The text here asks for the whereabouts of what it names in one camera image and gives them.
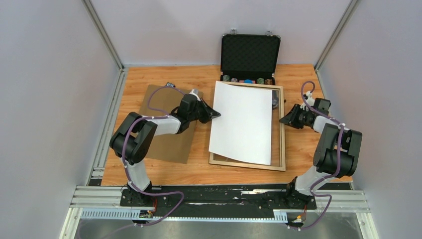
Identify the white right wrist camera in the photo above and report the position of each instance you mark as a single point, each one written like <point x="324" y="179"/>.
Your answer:
<point x="308" y="96"/>

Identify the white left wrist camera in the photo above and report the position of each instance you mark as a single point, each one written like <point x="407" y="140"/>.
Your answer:
<point x="195" y="92"/>

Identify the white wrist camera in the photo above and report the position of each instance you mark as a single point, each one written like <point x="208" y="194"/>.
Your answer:
<point x="308" y="96"/>
<point x="195" y="92"/>

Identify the black poker chip case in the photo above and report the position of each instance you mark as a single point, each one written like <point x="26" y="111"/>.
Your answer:
<point x="249" y="57"/>

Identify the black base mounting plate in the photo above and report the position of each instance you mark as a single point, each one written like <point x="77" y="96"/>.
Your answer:
<point x="215" y="201"/>

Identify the autumn leaves photo print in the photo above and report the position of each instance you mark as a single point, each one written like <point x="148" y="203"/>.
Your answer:
<point x="243" y="130"/>

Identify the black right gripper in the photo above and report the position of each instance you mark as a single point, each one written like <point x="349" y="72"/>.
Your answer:
<point x="289" y="119"/>

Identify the brown cardboard backing board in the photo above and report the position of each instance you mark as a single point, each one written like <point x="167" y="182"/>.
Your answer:
<point x="167" y="147"/>

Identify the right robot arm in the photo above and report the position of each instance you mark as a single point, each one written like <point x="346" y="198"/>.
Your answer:
<point x="336" y="154"/>

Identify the light wooden picture frame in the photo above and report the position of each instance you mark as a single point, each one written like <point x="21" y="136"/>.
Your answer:
<point x="282" y="138"/>

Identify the aluminium front rail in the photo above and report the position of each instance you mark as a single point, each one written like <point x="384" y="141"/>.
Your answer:
<point x="104" y="203"/>

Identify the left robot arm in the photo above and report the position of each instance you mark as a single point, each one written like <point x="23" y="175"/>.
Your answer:
<point x="134" y="136"/>

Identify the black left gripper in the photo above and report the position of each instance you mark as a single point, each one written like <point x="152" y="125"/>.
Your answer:
<point x="210" y="113"/>

